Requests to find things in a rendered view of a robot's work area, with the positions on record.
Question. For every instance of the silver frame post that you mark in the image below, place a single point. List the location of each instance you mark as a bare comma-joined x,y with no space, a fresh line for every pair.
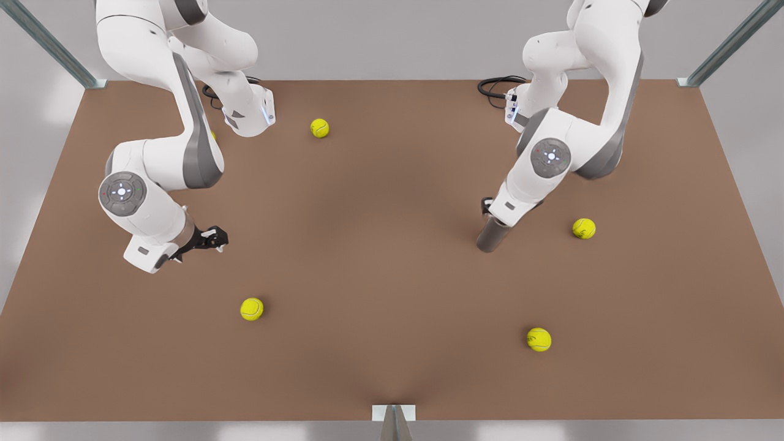
49,44
729,44
393,422

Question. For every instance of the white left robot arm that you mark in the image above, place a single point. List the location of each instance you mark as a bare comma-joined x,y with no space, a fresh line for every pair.
551,156

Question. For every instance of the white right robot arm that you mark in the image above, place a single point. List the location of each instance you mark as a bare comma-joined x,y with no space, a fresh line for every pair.
147,159

